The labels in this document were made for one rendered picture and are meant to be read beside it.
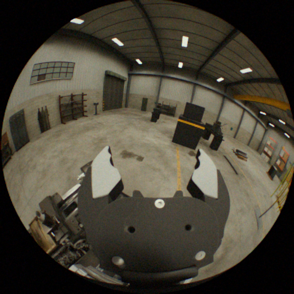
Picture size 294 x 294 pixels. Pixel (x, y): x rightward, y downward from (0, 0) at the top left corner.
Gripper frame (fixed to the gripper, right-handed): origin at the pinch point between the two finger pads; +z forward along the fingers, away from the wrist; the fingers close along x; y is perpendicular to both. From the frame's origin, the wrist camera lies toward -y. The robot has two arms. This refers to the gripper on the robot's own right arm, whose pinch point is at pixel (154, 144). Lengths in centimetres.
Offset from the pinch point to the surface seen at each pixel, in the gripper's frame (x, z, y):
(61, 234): -57, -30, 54
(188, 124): 160, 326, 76
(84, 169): -50, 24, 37
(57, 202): -81, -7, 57
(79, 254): -64, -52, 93
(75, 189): -73, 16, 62
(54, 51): -616, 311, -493
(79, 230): -49, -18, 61
